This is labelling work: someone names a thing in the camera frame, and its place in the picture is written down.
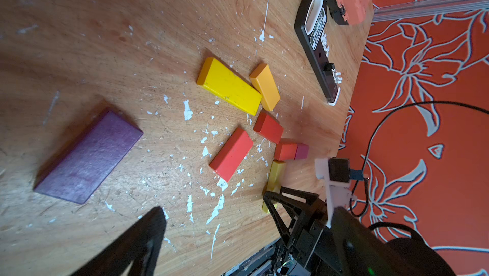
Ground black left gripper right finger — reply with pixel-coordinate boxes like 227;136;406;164
331;207;420;275

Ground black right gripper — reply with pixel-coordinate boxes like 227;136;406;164
263;187;338;275

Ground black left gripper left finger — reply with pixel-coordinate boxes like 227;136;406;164
73;207;166;275

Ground lime yellow long block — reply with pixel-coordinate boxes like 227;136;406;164
264;160;287;193

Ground red cube block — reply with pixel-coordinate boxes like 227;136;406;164
274;142;298;161

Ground small magenta block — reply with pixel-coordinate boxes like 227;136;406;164
295;143;309;160

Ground long red block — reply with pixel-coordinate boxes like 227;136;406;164
210;128;253;182

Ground small red block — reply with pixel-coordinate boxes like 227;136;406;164
253;111;284;144

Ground dark purple block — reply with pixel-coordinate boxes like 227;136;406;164
33;109;143;204

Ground orange block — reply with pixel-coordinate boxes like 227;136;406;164
250;63;280;112

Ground bright yellow block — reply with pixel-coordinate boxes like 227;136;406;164
197;57;262;116

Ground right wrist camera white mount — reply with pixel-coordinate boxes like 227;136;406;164
315;157;365;228

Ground aluminium frame post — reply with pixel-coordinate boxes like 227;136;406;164
373;0;488;23

